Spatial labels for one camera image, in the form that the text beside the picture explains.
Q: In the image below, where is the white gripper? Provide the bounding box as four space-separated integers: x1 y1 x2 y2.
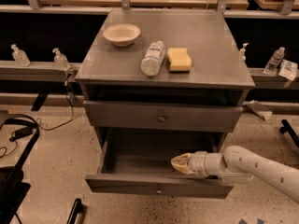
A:
171 151 207 177

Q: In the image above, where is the grey drawer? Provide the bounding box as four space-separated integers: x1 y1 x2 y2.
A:
86 133 234 199
83 101 243 133

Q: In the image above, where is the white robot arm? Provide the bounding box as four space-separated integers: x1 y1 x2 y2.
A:
171 146 299 203

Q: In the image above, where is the grey top drawer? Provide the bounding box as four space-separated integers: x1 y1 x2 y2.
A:
83 101 243 133

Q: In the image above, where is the grey drawer cabinet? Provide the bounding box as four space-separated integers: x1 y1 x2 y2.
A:
74 8 256 151

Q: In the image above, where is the yellow sponge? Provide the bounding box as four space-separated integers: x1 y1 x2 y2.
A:
167 48 192 72

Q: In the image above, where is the black caster base right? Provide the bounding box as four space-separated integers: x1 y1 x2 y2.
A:
279 119 299 147

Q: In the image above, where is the black bar on floor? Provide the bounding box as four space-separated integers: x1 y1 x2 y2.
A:
66 198 83 224

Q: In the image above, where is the clear plastic water bottle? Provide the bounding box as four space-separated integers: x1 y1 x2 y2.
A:
141 41 165 77

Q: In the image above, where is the clear pump bottle right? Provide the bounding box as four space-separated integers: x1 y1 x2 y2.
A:
239 43 249 61

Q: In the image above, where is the clear pump bottle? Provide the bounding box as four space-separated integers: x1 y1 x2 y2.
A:
239 43 249 61
11 44 30 66
52 48 70 71

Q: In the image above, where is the upright clear water bottle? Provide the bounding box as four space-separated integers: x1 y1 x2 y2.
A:
263 47 285 74

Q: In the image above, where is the white paper bowl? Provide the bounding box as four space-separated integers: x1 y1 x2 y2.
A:
104 23 141 47

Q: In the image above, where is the clear plastic packet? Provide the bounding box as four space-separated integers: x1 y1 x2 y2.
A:
278 60 298 81

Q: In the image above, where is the black power adapter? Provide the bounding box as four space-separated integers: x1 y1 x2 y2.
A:
10 127 33 142

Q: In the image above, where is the black chair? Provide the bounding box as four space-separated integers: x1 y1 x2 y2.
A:
0 110 40 224

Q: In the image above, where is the clear pump bottle far left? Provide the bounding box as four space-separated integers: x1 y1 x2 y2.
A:
11 44 30 66

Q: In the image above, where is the black cable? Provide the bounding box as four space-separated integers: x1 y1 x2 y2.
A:
36 81 77 133

